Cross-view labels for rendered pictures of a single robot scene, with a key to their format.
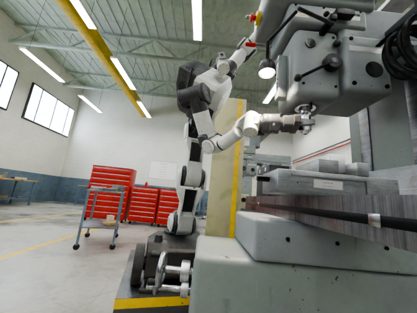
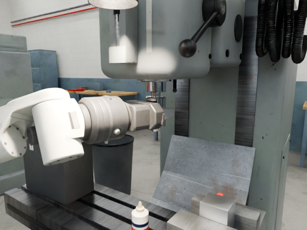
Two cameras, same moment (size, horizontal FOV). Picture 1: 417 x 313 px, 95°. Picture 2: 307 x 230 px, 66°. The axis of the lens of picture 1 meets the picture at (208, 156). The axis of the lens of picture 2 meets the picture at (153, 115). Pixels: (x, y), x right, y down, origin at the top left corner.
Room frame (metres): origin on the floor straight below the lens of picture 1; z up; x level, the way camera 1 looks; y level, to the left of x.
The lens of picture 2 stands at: (0.46, 0.05, 1.32)
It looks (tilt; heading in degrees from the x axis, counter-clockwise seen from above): 10 degrees down; 305
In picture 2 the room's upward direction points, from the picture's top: straight up
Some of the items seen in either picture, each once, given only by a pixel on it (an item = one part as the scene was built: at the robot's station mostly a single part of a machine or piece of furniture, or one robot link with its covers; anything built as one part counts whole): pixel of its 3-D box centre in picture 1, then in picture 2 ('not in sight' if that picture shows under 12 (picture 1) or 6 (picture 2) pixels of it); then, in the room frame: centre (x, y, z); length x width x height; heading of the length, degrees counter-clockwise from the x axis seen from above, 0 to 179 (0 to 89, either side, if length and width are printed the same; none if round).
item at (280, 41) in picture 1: (313, 38); not in sight; (0.78, -0.45, 1.68); 0.34 x 0.24 x 0.10; 91
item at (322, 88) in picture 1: (305, 76); (157, 5); (0.78, -0.41, 1.47); 0.21 x 0.19 x 0.32; 1
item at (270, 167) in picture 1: (271, 181); (57, 162); (1.19, -0.41, 1.02); 0.22 x 0.12 x 0.20; 3
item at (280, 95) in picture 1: (280, 77); (122, 4); (0.77, -0.30, 1.45); 0.04 x 0.04 x 0.21; 1
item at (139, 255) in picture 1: (138, 263); not in sight; (1.15, 0.33, 0.50); 0.20 x 0.05 x 0.20; 16
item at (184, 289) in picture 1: (165, 287); not in sight; (0.91, 0.13, 0.50); 0.22 x 0.06 x 0.06; 91
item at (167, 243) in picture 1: (181, 236); not in sight; (1.45, 0.14, 0.59); 0.64 x 0.52 x 0.33; 16
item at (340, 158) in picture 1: (331, 164); (217, 213); (0.62, -0.41, 1.03); 0.06 x 0.05 x 0.06; 0
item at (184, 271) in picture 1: (171, 269); not in sight; (0.77, 0.09, 0.62); 0.16 x 0.12 x 0.12; 91
